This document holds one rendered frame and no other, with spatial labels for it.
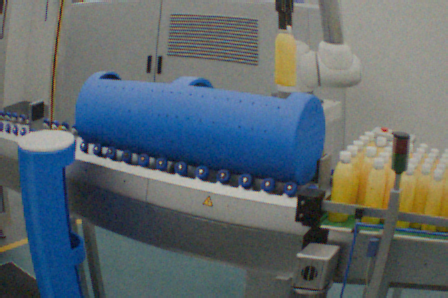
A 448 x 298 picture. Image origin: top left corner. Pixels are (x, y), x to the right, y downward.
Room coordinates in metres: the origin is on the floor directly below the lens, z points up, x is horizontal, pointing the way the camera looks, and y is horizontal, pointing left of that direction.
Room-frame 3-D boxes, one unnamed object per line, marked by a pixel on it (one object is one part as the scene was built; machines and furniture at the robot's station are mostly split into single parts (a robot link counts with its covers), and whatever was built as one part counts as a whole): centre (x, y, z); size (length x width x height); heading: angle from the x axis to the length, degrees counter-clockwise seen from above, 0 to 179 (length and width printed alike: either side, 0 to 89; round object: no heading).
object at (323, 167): (2.21, -0.31, 0.99); 0.10 x 0.02 x 0.12; 152
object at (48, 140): (2.36, 0.67, 1.03); 0.28 x 0.28 x 0.01
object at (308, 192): (2.01, -0.26, 0.95); 0.10 x 0.07 x 0.10; 152
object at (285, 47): (2.34, -0.19, 1.34); 0.07 x 0.07 x 0.20
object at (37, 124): (2.84, 0.86, 1.00); 0.10 x 0.04 x 0.15; 152
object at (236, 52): (4.74, 0.30, 0.72); 2.15 x 0.54 x 1.45; 56
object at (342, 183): (2.03, -0.36, 1.00); 0.07 x 0.07 x 0.20
